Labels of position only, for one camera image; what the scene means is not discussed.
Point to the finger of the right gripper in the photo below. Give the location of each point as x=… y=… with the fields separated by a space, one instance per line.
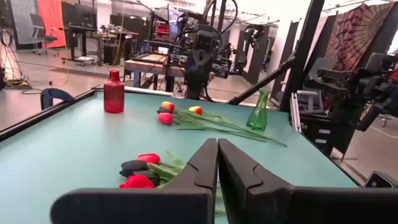
x=207 y=71
x=193 y=71

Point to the orange partition panel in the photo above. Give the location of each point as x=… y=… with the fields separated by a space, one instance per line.
x=51 y=18

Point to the red ribbed glass vase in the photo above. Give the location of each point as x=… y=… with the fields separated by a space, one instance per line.
x=114 y=96

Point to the black machine beside table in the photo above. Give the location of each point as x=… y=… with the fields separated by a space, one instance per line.
x=351 y=93

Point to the yellow orange artificial tulip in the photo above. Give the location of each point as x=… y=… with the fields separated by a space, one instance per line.
x=196 y=110

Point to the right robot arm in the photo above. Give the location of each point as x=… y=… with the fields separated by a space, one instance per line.
x=195 y=93

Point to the grey office chair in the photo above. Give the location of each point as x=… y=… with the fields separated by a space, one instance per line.
x=38 y=26

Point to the red mandala tapestry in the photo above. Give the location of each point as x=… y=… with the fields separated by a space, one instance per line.
x=354 y=34

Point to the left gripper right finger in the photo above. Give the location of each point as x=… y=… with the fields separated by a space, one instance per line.
x=239 y=180

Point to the wooden workbench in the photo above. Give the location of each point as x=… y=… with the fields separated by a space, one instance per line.
x=146 y=66

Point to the green glass vase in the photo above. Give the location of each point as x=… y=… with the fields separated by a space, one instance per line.
x=257 y=119

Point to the black background robot arm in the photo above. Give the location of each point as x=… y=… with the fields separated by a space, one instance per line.
x=250 y=43

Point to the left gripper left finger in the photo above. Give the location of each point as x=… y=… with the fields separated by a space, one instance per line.
x=199 y=174

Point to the black camera rig post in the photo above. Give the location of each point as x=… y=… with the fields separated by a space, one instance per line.
x=303 y=46

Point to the grey fabric partition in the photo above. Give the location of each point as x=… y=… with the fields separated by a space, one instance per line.
x=23 y=21

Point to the black desk with monitors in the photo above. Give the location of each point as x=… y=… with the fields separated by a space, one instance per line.
x=79 y=15

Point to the teal table mat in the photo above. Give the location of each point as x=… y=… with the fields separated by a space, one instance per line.
x=77 y=149

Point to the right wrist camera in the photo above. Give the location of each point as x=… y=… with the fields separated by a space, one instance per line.
x=206 y=40

